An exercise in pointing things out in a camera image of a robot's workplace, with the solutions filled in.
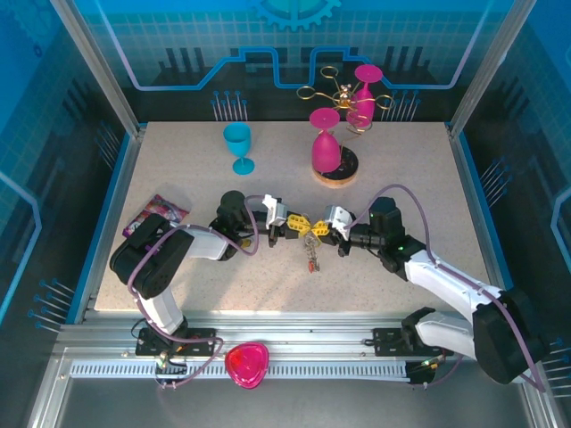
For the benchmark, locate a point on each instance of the keyring with metal keys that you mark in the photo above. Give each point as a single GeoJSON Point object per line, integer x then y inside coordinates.
{"type": "Point", "coordinates": [311, 243]}

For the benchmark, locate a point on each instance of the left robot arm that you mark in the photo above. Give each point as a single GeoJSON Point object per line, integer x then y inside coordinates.
{"type": "Point", "coordinates": [151, 263]}

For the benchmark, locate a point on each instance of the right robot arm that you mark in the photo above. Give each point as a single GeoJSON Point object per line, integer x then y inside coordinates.
{"type": "Point", "coordinates": [446, 276]}

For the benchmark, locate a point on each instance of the purple candy bag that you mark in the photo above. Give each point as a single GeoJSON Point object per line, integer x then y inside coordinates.
{"type": "Point", "coordinates": [167, 209]}

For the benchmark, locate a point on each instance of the blue plastic goblet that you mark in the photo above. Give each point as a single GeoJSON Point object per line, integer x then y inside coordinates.
{"type": "Point", "coordinates": [236, 140]}

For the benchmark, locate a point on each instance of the pink goblet with round bowl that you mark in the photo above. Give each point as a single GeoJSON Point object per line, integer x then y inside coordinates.
{"type": "Point", "coordinates": [325, 153]}

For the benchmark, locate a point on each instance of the pink heart-shaped container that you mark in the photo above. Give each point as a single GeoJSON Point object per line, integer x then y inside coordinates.
{"type": "Point", "coordinates": [245, 363]}

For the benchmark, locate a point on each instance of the pink goblet with slim bowl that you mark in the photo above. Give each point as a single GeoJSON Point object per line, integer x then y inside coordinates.
{"type": "Point", "coordinates": [368, 73]}

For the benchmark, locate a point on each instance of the aluminium table side rail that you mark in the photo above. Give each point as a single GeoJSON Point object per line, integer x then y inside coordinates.
{"type": "Point", "coordinates": [474, 200]}
{"type": "Point", "coordinates": [120, 191]}

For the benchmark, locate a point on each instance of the aluminium mounting rail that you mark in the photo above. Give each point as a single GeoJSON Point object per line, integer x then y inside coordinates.
{"type": "Point", "coordinates": [290, 325]}

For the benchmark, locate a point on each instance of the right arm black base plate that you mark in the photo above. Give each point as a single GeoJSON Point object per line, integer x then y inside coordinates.
{"type": "Point", "coordinates": [386, 341]}

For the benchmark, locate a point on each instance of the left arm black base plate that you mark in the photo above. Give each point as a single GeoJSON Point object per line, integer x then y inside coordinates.
{"type": "Point", "coordinates": [203, 339]}

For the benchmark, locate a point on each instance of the aluminium frame post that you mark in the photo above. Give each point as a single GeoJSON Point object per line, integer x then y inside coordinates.
{"type": "Point", "coordinates": [484, 76]}
{"type": "Point", "coordinates": [100, 67]}

